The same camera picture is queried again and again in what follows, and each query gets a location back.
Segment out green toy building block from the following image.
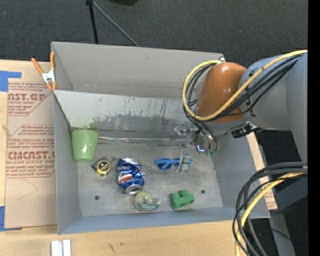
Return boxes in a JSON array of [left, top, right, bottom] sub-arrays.
[[170, 189, 196, 211]]

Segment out crushed blue soda can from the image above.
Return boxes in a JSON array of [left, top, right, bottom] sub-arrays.
[[116, 157, 146, 196]]

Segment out yellow and black tape measure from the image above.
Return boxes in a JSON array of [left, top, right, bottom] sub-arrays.
[[91, 155, 114, 177]]

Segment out blue sunglasses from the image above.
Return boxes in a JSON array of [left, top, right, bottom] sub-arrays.
[[154, 156, 193, 172]]

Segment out brown cardboard board red print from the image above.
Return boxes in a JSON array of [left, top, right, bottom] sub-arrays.
[[0, 59, 278, 232]]

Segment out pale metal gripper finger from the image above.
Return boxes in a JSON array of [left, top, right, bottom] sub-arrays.
[[177, 148, 192, 174], [172, 123, 189, 137]]

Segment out clear tape dispenser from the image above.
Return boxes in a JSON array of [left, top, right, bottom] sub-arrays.
[[133, 191, 162, 212]]

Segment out grey metal bin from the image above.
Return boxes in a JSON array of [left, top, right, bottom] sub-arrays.
[[51, 41, 271, 235]]

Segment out green plastic cup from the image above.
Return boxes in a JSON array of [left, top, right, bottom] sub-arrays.
[[71, 129, 100, 163]]

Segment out black cylinder on white bracket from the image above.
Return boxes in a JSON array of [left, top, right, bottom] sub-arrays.
[[231, 122, 258, 139]]

